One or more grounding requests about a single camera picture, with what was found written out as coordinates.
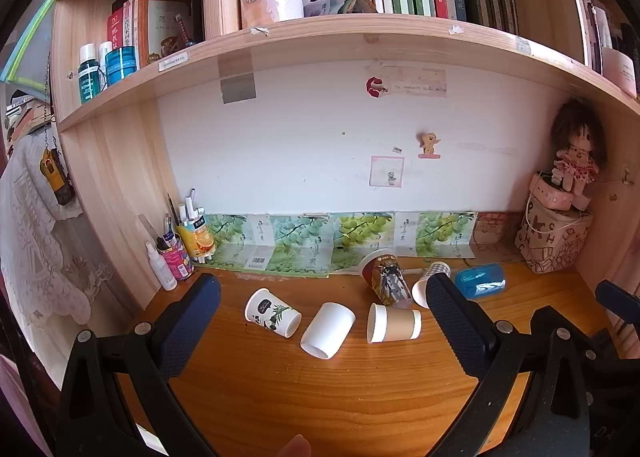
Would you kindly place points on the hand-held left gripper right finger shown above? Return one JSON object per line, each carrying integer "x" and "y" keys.
{"x": 452, "y": 327}

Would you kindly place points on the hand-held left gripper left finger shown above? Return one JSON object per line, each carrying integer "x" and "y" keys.
{"x": 192, "y": 319}

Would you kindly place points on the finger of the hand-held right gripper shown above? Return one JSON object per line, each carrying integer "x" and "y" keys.
{"x": 620, "y": 296}

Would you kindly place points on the plain white cup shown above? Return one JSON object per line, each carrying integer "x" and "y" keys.
{"x": 327, "y": 331}

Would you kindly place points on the blue plastic cup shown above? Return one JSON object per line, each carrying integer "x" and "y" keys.
{"x": 480, "y": 281}

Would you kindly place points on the checkered paper cup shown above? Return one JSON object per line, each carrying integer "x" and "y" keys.
{"x": 434, "y": 273}

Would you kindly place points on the brown kraft cup white rim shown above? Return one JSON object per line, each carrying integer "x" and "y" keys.
{"x": 394, "y": 323}

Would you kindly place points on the white cup with panda print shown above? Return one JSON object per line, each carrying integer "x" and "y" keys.
{"x": 272, "y": 313}

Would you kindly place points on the brown printed paper cup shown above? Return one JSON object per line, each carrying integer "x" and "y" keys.
{"x": 386, "y": 278}

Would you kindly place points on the person's left hand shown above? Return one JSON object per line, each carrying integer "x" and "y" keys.
{"x": 296, "y": 447}

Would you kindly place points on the white spray bottle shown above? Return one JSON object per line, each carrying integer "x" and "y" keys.
{"x": 161, "y": 268}

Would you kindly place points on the pink pen holder can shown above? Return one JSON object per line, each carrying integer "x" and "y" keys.
{"x": 176, "y": 259}

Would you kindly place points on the orange printed pen box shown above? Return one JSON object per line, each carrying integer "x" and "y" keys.
{"x": 197, "y": 239}

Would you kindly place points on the patterned beige storage bag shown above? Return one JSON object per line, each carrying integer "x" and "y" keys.
{"x": 550, "y": 239}

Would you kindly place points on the pink small box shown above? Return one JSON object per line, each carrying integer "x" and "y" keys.
{"x": 552, "y": 193}

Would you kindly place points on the green grape printed paper strip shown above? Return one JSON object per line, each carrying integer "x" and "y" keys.
{"x": 340, "y": 237}

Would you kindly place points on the brown-haired rag doll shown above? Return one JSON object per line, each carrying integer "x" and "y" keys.
{"x": 576, "y": 152}

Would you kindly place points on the wooden bookshelf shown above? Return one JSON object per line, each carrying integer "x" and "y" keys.
{"x": 125, "y": 172}

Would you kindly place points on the white lace cloth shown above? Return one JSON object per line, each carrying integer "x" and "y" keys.
{"x": 37, "y": 237}

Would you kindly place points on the yellow hanging pouch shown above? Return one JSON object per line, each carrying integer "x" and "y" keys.
{"x": 56, "y": 177}

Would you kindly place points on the grey tape patch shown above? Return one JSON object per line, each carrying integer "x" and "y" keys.
{"x": 239, "y": 89}

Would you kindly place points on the row of pale books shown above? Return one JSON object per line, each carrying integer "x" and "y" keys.
{"x": 607, "y": 42}

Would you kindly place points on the teal cream jar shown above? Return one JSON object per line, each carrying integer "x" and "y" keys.
{"x": 121, "y": 66}

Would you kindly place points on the teal bottle white cap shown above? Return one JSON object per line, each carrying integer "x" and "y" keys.
{"x": 90, "y": 74}

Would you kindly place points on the red books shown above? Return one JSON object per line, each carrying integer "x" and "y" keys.
{"x": 120, "y": 27}

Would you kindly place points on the grey foil pouch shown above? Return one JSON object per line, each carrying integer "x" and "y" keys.
{"x": 324, "y": 6}

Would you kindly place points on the yellow pony wall sticker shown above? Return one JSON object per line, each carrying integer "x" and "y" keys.
{"x": 430, "y": 144}

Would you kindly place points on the red wall sticker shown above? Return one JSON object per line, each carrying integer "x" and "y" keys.
{"x": 376, "y": 86}

